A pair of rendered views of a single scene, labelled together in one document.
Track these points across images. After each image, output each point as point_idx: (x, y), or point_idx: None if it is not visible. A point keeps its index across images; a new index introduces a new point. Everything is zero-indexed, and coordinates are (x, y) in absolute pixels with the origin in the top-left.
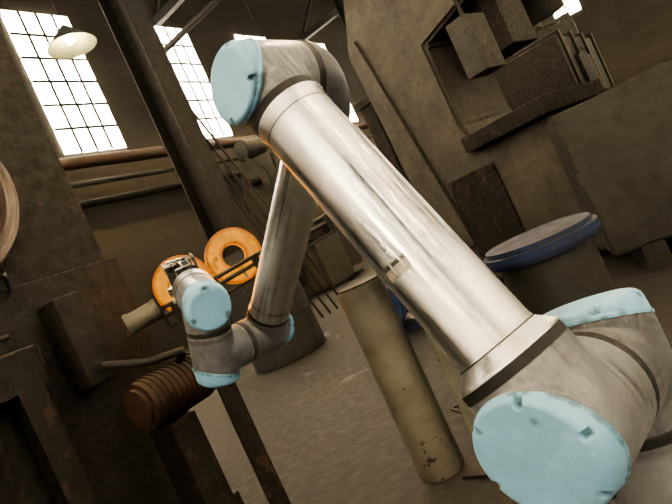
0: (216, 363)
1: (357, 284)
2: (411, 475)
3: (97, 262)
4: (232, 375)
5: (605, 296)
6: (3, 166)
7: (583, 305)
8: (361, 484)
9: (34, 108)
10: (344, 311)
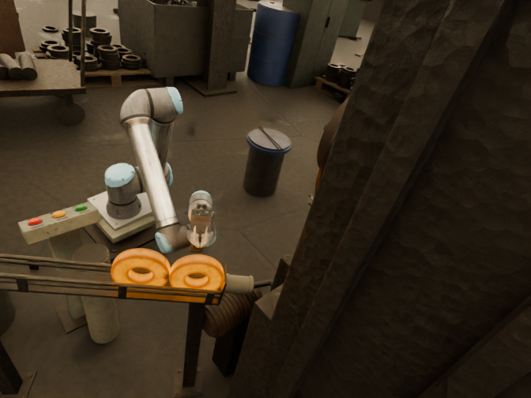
0: None
1: (95, 249)
2: (116, 346)
3: (274, 289)
4: None
5: (116, 168)
6: (325, 152)
7: (122, 169)
8: (137, 373)
9: (348, 99)
10: None
